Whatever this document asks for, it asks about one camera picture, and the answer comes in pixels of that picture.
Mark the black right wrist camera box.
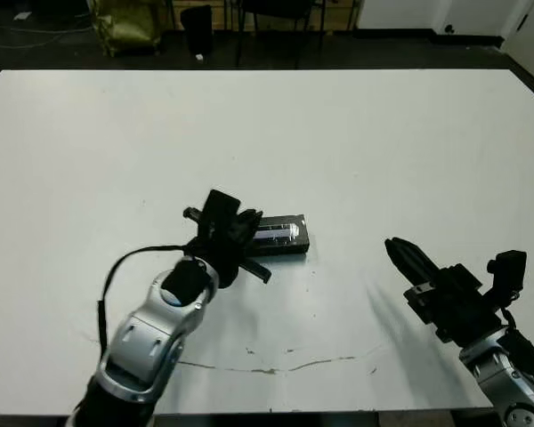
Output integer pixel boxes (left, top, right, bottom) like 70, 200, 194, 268
482, 250, 528, 308

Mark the black waste bin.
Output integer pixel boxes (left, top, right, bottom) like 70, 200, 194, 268
180, 4, 214, 55

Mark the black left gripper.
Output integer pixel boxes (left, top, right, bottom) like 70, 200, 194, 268
182, 206, 272, 289

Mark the black box lid shiny print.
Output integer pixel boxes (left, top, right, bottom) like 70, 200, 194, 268
244, 213, 312, 257

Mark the yellow-green plastic bag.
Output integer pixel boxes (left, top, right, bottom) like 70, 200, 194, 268
91, 0, 162, 57

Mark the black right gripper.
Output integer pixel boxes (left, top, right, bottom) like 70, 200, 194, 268
384, 237, 513, 344

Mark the wooden shipping crate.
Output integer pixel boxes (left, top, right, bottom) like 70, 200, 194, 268
324, 0, 361, 30
168, 0, 241, 30

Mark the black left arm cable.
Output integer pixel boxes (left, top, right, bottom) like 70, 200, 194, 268
95, 244, 197, 352

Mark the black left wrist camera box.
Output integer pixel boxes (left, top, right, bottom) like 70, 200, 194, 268
198, 189, 242, 239

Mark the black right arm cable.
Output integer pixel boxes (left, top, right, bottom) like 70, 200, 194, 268
498, 304, 534, 388

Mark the thin white cord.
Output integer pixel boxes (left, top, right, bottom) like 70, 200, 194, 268
0, 24, 94, 49

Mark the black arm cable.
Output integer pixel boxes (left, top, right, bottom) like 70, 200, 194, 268
95, 244, 197, 352
498, 304, 534, 388

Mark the white door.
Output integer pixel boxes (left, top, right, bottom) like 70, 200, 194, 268
500, 0, 534, 90

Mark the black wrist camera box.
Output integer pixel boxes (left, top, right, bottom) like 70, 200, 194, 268
482, 250, 528, 308
198, 189, 242, 239

